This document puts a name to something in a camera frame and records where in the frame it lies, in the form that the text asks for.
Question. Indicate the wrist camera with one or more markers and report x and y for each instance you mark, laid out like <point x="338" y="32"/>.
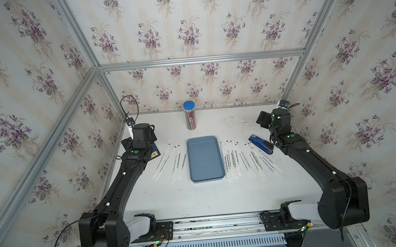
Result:
<point x="283" y="104"/>
<point x="130" y="122"/>

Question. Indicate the blue storage tray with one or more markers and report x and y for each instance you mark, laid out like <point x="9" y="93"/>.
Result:
<point x="205" y="159"/>

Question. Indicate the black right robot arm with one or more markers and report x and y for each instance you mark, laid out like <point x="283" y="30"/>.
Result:
<point x="344" y="200"/>

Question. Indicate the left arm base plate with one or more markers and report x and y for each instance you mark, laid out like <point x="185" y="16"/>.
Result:
<point x="163" y="231"/>

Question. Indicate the straw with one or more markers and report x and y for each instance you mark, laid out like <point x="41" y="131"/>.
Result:
<point x="229" y="163"/>
<point x="272" y="170"/>
<point x="235" y="169"/>
<point x="246" y="162"/>
<point x="273" y="163"/>
<point x="265" y="168"/>
<point x="239" y="159"/>
<point x="164" y="162"/>
<point x="256" y="163"/>
<point x="223" y="153"/>
<point x="161" y="160"/>
<point x="181" y="168"/>
<point x="176" y="164"/>

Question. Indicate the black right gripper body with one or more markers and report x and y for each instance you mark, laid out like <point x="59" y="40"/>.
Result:
<point x="267" y="122"/>

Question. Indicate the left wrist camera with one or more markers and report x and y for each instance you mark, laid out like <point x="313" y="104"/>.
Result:
<point x="130" y="122"/>

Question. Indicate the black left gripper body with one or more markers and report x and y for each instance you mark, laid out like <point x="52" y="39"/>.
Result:
<point x="151" y="137"/>

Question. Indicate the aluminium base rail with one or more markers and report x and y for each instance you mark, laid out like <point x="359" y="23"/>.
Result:
<point x="244" y="224"/>

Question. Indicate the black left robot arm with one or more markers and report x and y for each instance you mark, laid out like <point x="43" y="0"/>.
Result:
<point x="105" y="226"/>

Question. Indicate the pencil tube with blue lid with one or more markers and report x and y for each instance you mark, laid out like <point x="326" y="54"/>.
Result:
<point x="189" y="108"/>

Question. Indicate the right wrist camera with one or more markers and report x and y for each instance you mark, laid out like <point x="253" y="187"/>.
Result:
<point x="283" y="104"/>

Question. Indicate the vented metal strip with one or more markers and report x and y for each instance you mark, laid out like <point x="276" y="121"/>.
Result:
<point x="259" y="240"/>

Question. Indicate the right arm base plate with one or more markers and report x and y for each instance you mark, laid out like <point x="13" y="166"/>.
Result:
<point x="275" y="221"/>

